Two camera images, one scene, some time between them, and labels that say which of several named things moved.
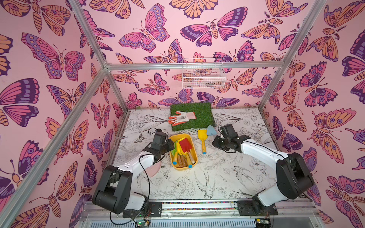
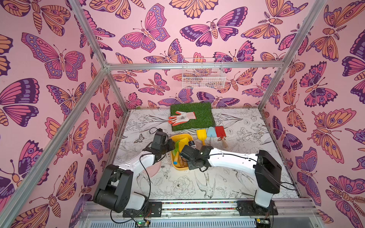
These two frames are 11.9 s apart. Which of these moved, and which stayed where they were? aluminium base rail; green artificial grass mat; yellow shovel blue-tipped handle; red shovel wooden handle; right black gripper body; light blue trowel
Moved: right black gripper body; red shovel wooden handle
Stayed: light blue trowel; yellow shovel blue-tipped handle; green artificial grass mat; aluminium base rail
